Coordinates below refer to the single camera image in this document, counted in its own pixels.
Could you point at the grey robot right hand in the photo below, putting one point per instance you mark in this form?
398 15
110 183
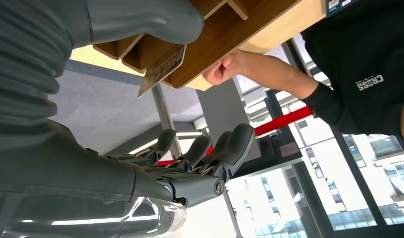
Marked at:
73 177

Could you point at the person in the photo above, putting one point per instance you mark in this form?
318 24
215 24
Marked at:
362 49

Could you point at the red barrier belt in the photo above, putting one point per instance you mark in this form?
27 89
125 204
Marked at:
280 120

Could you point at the grey metal pedestal stand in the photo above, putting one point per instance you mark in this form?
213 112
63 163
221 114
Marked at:
218 108

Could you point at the chrome stanchion post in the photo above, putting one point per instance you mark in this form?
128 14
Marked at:
164 115

